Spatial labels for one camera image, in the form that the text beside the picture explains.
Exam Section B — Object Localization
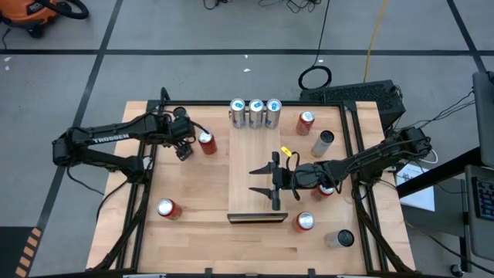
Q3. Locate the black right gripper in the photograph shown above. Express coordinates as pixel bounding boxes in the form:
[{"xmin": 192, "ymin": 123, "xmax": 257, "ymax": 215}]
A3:
[{"xmin": 249, "ymin": 151, "xmax": 297, "ymax": 212}]

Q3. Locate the red Fanta soda can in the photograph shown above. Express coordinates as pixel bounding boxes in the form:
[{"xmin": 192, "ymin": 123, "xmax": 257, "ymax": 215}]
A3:
[{"xmin": 295, "ymin": 211, "xmax": 316, "ymax": 232}]

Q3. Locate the silver blue energy drink can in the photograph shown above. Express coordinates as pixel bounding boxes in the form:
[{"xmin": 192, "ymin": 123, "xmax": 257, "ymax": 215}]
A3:
[
  {"xmin": 265, "ymin": 98, "xmax": 283, "ymax": 130},
  {"xmin": 248, "ymin": 99, "xmax": 266, "ymax": 130},
  {"xmin": 229, "ymin": 98, "xmax": 247, "ymax": 130}
]

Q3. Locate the red Coca-Cola can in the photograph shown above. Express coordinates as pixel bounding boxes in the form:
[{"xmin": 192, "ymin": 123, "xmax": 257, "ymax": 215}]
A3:
[{"xmin": 198, "ymin": 131, "xmax": 218, "ymax": 156}]

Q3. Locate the white paper sheet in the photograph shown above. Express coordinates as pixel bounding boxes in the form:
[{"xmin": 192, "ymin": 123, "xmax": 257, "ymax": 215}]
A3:
[{"xmin": 395, "ymin": 161, "xmax": 436, "ymax": 212}]

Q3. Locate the black desk bar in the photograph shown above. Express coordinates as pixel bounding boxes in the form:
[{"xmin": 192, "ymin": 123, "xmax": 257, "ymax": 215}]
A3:
[{"xmin": 396, "ymin": 146, "xmax": 483, "ymax": 198}]

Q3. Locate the orange shop vacuum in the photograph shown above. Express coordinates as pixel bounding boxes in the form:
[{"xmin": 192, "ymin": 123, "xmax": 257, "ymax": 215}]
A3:
[{"xmin": 0, "ymin": 0, "xmax": 90, "ymax": 39}]

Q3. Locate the grey keyboard console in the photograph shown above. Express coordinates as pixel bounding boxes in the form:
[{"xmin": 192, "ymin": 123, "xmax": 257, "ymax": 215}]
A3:
[{"xmin": 464, "ymin": 164, "xmax": 494, "ymax": 262}]

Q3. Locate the grey monitor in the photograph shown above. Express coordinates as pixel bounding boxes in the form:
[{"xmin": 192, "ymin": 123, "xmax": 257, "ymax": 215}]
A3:
[{"xmin": 472, "ymin": 71, "xmax": 494, "ymax": 158}]

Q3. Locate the black frame wooden shelf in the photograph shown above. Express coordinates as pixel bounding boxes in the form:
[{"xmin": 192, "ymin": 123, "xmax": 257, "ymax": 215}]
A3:
[{"xmin": 226, "ymin": 110, "xmax": 289, "ymax": 225}]

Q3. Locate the black metal table frame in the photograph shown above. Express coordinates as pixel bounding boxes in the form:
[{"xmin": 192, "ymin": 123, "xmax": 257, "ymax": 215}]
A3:
[{"xmin": 86, "ymin": 86, "xmax": 417, "ymax": 278}]

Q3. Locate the black coiled floor cable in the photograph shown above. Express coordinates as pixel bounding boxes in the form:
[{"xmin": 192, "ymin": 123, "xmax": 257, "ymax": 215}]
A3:
[{"xmin": 297, "ymin": 0, "xmax": 333, "ymax": 91}]

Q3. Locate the thick yellow cable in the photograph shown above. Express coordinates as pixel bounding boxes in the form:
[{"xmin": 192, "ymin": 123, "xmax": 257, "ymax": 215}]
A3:
[{"xmin": 362, "ymin": 0, "xmax": 389, "ymax": 84}]

